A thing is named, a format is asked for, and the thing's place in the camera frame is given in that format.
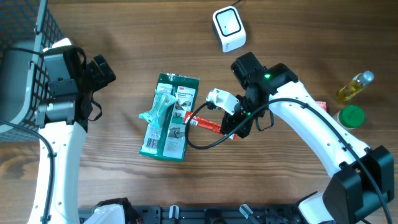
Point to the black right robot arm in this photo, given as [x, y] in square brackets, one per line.
[362, 179]

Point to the mint green sachet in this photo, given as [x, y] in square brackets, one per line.
[156, 116]

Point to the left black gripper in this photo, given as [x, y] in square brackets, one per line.
[98, 80]

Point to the grey plastic mesh basket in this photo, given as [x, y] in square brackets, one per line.
[27, 28]

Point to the red Nescafe stick sachet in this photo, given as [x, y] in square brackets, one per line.
[205, 124]

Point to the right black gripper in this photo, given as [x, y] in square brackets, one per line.
[229, 120]

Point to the white barcode scanner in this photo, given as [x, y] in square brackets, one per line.
[228, 28]

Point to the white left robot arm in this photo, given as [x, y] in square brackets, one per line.
[63, 125]

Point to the green snack packet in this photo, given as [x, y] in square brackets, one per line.
[169, 142]

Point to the yellow Vim liquid bottle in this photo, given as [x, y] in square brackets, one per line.
[355, 86]

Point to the green lid jar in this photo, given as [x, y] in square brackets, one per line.
[350, 117]

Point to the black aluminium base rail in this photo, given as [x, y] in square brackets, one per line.
[266, 214]

